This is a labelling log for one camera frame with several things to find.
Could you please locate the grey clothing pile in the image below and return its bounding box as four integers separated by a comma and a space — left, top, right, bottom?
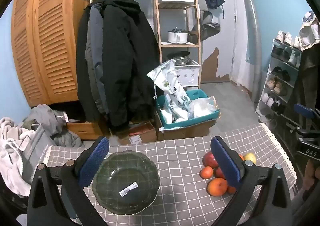
24, 105, 85, 148

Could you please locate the person's right hand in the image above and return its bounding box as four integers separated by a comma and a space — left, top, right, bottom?
303, 159, 320, 201

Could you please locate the grey hanging bag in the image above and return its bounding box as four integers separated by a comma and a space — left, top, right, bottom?
190, 10, 221, 42

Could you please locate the grey jacket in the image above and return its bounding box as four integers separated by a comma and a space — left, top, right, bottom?
85, 3, 110, 114

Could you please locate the flat red-printed cardboard box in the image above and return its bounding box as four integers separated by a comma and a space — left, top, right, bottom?
119, 121, 157, 144

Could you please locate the black hooded jacket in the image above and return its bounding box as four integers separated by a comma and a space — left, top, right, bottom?
101, 0, 160, 128

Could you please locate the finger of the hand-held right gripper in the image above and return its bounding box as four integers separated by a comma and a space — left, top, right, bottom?
280, 114, 310, 139
294, 103, 320, 128

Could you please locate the wooden drawer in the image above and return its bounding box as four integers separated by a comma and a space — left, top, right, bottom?
66, 121, 103, 141

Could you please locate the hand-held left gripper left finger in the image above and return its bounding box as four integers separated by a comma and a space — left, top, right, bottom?
27, 136, 110, 226

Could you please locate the grey metal pipe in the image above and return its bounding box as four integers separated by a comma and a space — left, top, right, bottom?
236, 0, 262, 103

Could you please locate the white door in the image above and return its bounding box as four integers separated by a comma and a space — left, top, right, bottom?
200, 0, 237, 83

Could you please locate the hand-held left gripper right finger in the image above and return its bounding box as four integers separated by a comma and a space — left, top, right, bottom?
210, 136, 293, 226

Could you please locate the clear plastic bag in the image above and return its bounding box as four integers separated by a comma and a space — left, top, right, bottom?
187, 97, 218, 119

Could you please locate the white lace cloth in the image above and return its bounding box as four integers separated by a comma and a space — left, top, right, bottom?
299, 11, 320, 51

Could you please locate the wooden shelf rack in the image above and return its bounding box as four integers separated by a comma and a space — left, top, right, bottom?
85, 0, 203, 89

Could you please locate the dark hanging garment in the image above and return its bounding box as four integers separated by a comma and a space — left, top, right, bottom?
292, 46, 320, 126

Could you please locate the shoe rack with shoes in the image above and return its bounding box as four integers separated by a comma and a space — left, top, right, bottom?
260, 30, 302, 121

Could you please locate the large orange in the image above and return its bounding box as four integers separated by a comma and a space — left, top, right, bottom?
207, 178, 228, 196

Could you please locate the red apple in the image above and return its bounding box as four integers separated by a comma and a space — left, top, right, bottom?
214, 166, 226, 179
202, 151, 219, 168

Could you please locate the brown cardboard box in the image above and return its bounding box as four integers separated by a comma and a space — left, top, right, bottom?
155, 113, 218, 141

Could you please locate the teal plastic basket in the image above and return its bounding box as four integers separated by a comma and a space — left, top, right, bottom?
156, 89, 220, 129

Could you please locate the wooden louvered wardrobe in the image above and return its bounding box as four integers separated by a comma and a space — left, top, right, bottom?
11, 0, 93, 106

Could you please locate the white printed rice bag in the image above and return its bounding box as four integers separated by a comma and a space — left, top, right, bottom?
147, 59, 192, 121

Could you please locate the grey laundry bag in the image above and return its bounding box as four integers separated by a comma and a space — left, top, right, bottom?
19, 123, 54, 184

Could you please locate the black coat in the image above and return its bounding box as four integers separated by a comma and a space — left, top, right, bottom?
76, 3, 100, 122

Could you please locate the glass shoe rack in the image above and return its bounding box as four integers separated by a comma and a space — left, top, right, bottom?
255, 38, 304, 123

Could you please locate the grey checked tablecloth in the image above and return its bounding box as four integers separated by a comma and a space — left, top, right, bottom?
46, 123, 297, 226

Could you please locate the beige fleece clothing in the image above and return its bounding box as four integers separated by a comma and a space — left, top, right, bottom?
0, 117, 40, 197

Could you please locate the dark glass plate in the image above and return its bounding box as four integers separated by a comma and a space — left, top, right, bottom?
91, 150, 160, 215

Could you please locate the white perforated crate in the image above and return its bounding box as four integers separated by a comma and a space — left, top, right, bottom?
174, 65, 201, 86

